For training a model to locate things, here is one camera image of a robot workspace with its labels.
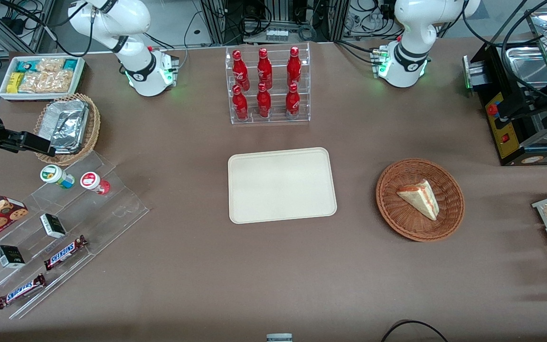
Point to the light wicker basket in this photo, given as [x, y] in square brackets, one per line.
[94, 123]

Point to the clear acrylic stepped display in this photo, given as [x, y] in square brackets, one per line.
[112, 213]

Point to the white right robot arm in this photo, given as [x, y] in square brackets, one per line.
[133, 57]

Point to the black sealing machine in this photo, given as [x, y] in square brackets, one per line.
[511, 142]

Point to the yellow snack packet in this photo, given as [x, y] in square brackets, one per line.
[14, 83]

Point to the Snickers chocolate bar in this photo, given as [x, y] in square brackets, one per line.
[21, 291]
[64, 253]

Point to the beige plastic tray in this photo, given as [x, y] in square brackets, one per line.
[280, 185]

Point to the white snack bin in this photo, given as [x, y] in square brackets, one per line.
[80, 76]

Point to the clear bag of crackers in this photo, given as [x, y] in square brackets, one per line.
[50, 65]
[48, 81]

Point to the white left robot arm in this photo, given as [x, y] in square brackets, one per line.
[409, 57]

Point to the white power strip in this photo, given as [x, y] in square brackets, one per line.
[277, 34]

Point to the wrapped triangle sandwich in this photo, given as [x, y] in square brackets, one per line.
[420, 199]

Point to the round brown wicker basket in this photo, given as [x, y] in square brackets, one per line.
[397, 213]

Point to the small grey device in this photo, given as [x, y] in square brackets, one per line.
[279, 337]

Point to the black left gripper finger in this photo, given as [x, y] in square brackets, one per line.
[520, 105]

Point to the silver foil tray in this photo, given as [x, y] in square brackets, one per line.
[67, 123]

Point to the red cola bottle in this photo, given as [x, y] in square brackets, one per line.
[294, 66]
[264, 69]
[292, 103]
[240, 71]
[264, 104]
[240, 107]

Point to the green gum bottle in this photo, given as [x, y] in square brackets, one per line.
[54, 175]

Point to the red gum bottle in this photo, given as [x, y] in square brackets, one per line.
[92, 181]

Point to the teal snack packet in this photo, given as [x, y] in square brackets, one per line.
[27, 66]
[70, 64]

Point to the small dark green box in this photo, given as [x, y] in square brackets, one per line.
[10, 257]
[53, 226]

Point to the clear acrylic bottle rack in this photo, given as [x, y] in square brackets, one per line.
[268, 121]

